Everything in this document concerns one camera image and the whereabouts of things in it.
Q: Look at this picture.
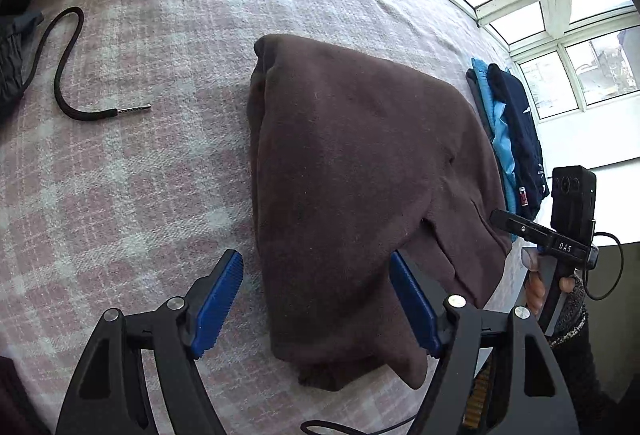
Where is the light blue folded garment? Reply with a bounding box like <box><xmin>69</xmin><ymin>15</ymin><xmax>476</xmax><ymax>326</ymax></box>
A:
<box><xmin>470</xmin><ymin>58</ymin><xmax>523</xmax><ymax>216</ymax></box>

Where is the brown fleece garment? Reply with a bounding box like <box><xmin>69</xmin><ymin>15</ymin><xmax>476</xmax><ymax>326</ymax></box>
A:
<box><xmin>247</xmin><ymin>34</ymin><xmax>513</xmax><ymax>392</ymax></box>

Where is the person's right forearm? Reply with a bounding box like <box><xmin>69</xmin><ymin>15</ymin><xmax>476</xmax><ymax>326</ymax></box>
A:
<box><xmin>547</xmin><ymin>275</ymin><xmax>621</xmax><ymax>416</ymax></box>

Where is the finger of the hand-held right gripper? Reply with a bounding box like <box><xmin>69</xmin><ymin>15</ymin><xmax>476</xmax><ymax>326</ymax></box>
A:
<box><xmin>490</xmin><ymin>209</ymin><xmax>591</xmax><ymax>261</ymax></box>

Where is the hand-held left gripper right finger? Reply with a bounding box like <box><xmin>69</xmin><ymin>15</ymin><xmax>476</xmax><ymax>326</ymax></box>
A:
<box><xmin>389</xmin><ymin>250</ymin><xmax>581</xmax><ymax>435</ymax></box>

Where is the black jacket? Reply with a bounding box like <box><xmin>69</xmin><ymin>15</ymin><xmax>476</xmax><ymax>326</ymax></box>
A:
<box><xmin>0</xmin><ymin>0</ymin><xmax>60</xmax><ymax>126</ymax></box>

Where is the black drawstring cord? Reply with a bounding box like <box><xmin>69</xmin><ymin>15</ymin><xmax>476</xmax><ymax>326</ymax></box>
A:
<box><xmin>20</xmin><ymin>6</ymin><xmax>152</xmax><ymax>121</ymax></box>

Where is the person's right hand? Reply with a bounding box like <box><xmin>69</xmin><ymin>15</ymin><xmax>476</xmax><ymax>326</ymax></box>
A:
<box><xmin>522</xmin><ymin>247</ymin><xmax>548</xmax><ymax>316</ymax></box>

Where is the navy folded shirt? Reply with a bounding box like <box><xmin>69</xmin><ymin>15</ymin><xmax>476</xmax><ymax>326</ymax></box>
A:
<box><xmin>487</xmin><ymin>63</ymin><xmax>551</xmax><ymax>218</ymax></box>

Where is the pink plaid blanket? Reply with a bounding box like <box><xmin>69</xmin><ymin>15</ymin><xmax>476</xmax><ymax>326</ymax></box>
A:
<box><xmin>0</xmin><ymin>0</ymin><xmax>521</xmax><ymax>435</ymax></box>

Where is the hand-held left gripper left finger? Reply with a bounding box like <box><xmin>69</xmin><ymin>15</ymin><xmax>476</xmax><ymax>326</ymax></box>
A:
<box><xmin>55</xmin><ymin>249</ymin><xmax>244</xmax><ymax>435</ymax></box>

